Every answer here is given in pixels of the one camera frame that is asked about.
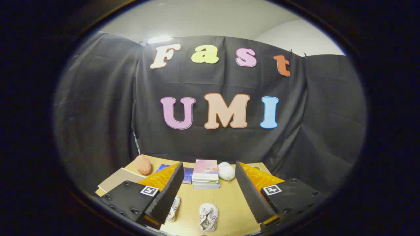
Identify blue cover book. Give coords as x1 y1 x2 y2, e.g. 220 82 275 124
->
155 164 195 185

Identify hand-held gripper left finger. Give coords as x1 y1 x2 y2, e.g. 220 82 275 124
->
99 162 185 230

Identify pink cover book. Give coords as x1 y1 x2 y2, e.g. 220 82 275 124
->
193 160 219 182

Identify orange fuzzy ball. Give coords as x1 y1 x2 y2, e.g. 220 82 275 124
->
135 155 152 176

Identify beige fabric storage box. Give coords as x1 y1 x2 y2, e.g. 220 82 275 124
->
95 168 146 197

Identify white fuzzy ball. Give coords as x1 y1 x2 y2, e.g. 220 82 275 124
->
218 162 236 181

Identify white shoe red blue stripes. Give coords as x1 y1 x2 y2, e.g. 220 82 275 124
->
199 203 219 232
166 196 181 223

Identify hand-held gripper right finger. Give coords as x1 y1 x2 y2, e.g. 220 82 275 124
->
235 161 325 228

